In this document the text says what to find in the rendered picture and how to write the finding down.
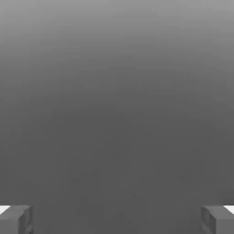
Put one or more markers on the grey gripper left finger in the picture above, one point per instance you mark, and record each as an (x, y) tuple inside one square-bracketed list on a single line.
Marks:
[(14, 220)]

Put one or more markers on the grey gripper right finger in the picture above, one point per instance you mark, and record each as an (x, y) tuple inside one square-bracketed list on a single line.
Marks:
[(219, 221)]

